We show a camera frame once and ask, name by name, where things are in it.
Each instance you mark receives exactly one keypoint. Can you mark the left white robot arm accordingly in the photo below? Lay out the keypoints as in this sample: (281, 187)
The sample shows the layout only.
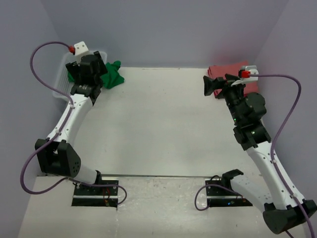
(56, 155)

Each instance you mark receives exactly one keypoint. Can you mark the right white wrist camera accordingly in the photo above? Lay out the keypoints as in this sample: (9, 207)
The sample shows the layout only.
(247, 74)

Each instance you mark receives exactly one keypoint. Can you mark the green t shirt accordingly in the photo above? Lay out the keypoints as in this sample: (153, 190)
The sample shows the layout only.
(112, 78)

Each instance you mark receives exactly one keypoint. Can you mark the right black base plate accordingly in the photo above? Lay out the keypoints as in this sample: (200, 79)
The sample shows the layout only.
(218, 197)

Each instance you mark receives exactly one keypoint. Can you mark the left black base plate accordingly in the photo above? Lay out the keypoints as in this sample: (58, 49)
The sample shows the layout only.
(85, 196)

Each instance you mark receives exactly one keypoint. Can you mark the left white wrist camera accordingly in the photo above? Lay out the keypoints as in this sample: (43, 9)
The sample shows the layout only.
(79, 50)

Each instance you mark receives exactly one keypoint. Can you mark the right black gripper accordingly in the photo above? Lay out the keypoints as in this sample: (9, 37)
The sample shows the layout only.
(210, 85)

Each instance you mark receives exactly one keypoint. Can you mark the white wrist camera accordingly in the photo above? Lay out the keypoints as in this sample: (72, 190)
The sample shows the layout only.
(79, 50)
(247, 74)

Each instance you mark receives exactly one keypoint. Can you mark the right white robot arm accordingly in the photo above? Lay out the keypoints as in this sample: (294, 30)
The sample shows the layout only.
(284, 206)

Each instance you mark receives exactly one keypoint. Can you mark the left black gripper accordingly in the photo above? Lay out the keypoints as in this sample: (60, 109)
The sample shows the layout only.
(75, 70)

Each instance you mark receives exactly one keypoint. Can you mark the white plastic basket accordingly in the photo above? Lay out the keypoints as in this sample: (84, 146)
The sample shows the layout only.
(62, 83)

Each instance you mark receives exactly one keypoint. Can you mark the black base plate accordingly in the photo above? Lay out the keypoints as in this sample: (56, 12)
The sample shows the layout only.
(218, 197)
(85, 196)

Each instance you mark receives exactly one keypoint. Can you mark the folded red t shirt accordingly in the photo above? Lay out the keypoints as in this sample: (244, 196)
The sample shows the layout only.
(218, 94)

